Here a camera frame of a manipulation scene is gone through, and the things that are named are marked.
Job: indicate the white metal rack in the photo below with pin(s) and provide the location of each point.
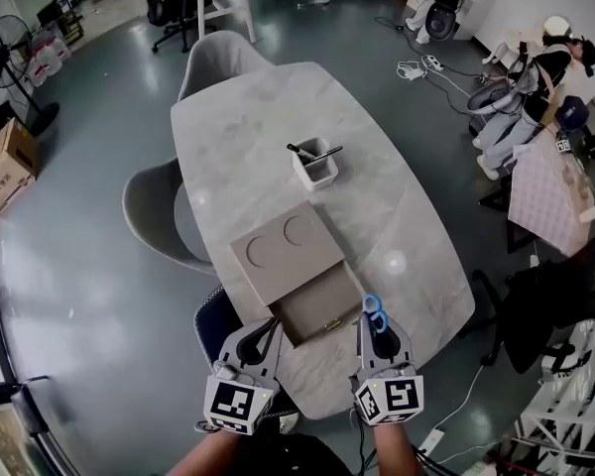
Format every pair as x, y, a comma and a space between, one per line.
575, 404

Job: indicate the group of plastic jugs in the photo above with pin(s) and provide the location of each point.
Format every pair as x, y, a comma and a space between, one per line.
47, 60

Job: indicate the cardboard box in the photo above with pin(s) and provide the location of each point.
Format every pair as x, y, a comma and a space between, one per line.
5, 166

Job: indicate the blue mesh chair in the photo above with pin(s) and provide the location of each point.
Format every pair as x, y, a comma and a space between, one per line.
213, 315

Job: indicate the dark blue cap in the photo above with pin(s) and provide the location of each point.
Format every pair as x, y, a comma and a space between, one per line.
571, 113

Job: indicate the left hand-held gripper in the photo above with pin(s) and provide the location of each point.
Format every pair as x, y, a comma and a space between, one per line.
233, 399

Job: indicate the person's dark clothing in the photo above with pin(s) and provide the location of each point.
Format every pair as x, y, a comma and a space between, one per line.
297, 456

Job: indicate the pink table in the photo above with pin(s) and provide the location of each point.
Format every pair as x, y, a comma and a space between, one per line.
540, 196

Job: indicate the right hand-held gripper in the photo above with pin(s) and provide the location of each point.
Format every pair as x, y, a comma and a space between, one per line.
394, 394

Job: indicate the person's right forearm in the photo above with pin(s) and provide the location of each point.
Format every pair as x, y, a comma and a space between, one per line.
396, 449

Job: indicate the black office chair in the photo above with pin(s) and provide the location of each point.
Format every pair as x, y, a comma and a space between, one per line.
550, 295
158, 8

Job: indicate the person's left forearm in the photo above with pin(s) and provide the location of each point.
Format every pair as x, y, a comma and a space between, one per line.
203, 456

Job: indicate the black pen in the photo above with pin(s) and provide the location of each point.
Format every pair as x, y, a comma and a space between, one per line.
329, 152
300, 151

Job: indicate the black standing fan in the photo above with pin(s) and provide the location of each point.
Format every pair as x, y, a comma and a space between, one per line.
2, 52

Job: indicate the beige organizer tray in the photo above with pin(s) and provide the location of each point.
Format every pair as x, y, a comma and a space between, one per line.
277, 251

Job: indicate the grey shell chair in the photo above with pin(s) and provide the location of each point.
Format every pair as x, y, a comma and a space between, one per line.
218, 62
149, 206
493, 102

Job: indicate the white pen holder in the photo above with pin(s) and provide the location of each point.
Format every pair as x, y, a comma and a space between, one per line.
322, 174

